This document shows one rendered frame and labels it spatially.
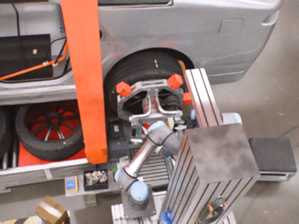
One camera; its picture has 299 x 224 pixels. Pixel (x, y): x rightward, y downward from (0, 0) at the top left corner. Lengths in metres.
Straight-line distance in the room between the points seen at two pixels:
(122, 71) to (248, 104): 1.87
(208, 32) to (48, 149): 1.64
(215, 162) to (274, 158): 2.15
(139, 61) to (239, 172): 1.60
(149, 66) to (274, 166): 1.54
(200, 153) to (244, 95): 2.90
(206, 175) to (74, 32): 0.93
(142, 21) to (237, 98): 2.03
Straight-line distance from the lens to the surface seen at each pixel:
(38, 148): 3.25
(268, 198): 3.81
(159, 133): 2.31
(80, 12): 1.75
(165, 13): 2.56
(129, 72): 2.83
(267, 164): 3.55
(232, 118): 2.50
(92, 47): 1.92
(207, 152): 1.50
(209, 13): 2.67
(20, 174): 3.37
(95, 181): 2.98
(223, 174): 1.47
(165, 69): 2.85
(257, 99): 4.36
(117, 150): 3.29
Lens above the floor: 3.33
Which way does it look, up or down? 57 degrees down
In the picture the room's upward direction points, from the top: 8 degrees clockwise
